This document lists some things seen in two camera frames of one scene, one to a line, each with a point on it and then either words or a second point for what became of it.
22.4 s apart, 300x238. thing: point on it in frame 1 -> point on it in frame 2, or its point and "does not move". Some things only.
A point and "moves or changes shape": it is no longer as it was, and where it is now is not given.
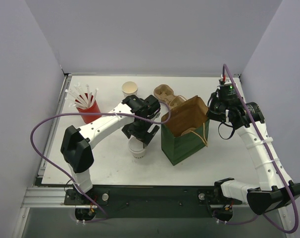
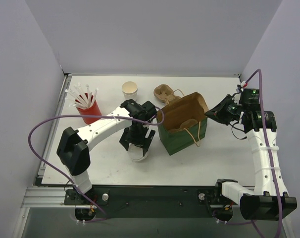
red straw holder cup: [93, 108] does not move
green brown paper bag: [187, 133] moves or changes shape
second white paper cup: [129, 88] does not move
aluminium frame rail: [46, 197] does not move
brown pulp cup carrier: [188, 130] -> [185, 124]
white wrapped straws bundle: [80, 98] does not move
